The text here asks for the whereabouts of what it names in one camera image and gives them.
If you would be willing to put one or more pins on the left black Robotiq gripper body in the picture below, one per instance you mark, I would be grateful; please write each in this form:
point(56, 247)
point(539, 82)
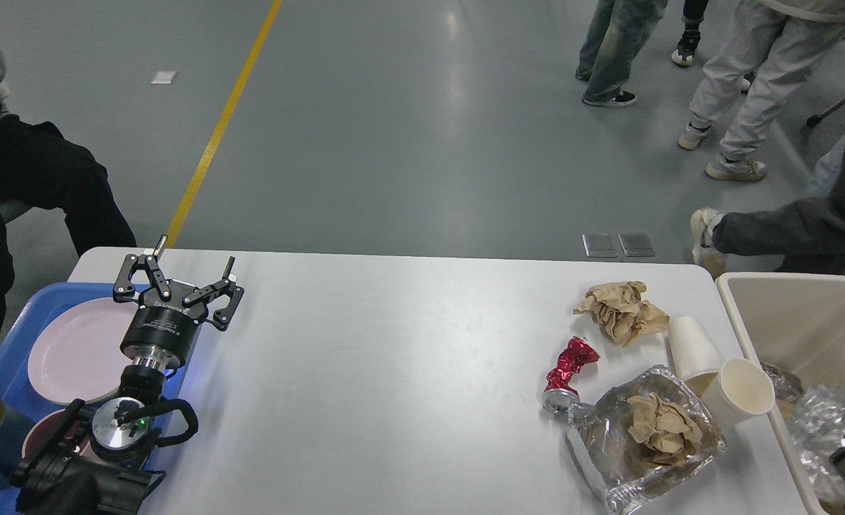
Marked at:
point(169, 327)

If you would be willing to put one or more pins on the tipped white paper cup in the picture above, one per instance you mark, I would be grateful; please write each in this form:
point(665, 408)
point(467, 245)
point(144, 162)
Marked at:
point(737, 391)

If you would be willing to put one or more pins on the red crumpled foil wrapper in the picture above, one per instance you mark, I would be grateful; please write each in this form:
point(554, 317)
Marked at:
point(559, 395)

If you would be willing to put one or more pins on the metal floor plate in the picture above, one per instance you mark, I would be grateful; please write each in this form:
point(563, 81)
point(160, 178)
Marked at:
point(599, 245)
point(636, 244)

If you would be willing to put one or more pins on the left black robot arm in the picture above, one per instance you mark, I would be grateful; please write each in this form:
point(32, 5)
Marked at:
point(95, 460)

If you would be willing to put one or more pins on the brown paper in foil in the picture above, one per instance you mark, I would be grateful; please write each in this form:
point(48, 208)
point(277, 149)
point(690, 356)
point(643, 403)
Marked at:
point(664, 429)

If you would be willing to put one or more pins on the person black hoodie faded jeans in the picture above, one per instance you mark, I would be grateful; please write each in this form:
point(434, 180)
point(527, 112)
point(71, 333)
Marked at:
point(617, 33)

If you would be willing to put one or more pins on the foil sheet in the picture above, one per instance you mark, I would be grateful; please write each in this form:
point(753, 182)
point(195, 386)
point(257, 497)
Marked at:
point(612, 462)
point(816, 427)

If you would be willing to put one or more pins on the pink HOME mug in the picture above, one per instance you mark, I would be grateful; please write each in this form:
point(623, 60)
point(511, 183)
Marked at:
point(45, 428)

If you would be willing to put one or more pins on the crumpled foil sheet bottom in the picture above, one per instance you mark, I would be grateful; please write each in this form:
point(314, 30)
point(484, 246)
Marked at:
point(612, 462)

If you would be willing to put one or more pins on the crumpled brown paper ball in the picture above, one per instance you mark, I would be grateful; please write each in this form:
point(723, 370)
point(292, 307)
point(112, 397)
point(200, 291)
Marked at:
point(621, 311)

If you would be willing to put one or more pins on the person dark grey clothes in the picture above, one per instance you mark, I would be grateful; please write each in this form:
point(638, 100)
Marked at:
point(808, 233)

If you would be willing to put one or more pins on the tripod stand leg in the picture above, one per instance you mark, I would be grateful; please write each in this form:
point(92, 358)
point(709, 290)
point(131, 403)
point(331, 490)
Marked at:
point(816, 119)

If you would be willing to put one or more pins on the seated person black pants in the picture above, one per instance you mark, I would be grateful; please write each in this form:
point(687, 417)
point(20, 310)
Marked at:
point(39, 167)

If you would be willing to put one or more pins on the pink plate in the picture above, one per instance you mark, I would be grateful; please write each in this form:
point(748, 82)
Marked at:
point(78, 354)

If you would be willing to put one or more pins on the foil sheet top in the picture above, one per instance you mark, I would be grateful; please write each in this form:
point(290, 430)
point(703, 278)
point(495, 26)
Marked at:
point(816, 427)

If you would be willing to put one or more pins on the upside-down white paper cup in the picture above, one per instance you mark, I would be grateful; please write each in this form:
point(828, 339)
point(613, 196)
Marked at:
point(693, 353)

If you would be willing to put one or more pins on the beige plastic bin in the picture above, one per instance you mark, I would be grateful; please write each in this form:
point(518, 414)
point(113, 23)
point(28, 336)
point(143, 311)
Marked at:
point(796, 322)

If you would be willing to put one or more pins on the left metal floor plate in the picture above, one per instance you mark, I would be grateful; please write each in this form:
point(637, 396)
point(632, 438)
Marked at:
point(599, 245)

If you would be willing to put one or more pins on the person grey sweatpants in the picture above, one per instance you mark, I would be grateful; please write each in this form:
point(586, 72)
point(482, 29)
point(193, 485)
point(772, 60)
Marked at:
point(780, 42)

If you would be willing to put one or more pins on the right metal floor plate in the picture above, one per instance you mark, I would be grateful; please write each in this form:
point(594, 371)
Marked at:
point(636, 244)

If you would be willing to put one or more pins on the person black red-striped pants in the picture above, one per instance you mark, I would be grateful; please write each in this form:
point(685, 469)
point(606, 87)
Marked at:
point(693, 15)

